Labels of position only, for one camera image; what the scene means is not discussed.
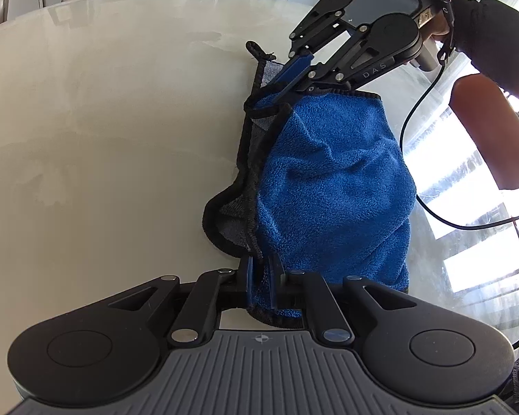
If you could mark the blue microfiber towel black trim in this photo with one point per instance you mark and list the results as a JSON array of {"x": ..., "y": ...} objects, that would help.
[{"x": 321, "y": 187}]

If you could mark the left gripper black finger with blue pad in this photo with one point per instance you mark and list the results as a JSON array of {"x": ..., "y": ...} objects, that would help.
[
  {"x": 217, "y": 299},
  {"x": 299, "y": 299}
]

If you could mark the dark sleeved forearm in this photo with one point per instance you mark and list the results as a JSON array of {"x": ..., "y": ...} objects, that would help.
[{"x": 487, "y": 31}]

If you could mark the person's right hand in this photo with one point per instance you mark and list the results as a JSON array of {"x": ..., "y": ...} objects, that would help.
[{"x": 437, "y": 28}]

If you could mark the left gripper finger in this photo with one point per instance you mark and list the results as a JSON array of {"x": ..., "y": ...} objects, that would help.
[
  {"x": 315, "y": 82},
  {"x": 318, "y": 28}
]

